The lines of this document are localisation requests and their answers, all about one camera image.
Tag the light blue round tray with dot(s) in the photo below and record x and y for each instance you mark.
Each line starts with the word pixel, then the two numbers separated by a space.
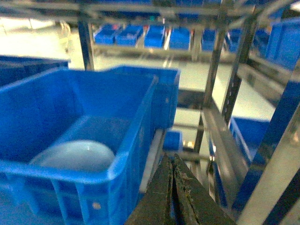
pixel 78 155

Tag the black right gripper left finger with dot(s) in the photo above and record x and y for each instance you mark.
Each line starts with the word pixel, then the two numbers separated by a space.
pixel 155 206

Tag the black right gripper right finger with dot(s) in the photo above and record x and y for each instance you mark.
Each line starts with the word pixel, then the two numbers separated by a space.
pixel 195 204

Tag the steel flow rack shelf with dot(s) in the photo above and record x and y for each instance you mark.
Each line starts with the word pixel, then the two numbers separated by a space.
pixel 240 137

